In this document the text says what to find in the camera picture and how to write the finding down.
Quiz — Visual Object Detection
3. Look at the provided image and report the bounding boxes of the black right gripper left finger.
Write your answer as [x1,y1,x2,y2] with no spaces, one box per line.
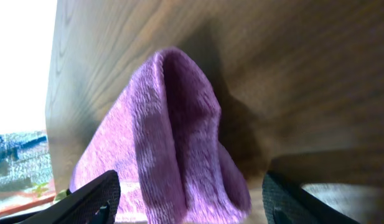
[0,170,121,224]

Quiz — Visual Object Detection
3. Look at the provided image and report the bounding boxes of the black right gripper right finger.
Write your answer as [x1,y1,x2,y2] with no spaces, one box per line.
[262,171,357,224]

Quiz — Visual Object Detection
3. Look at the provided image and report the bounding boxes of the purple microfiber cloth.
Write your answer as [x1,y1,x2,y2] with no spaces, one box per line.
[69,48,251,223]

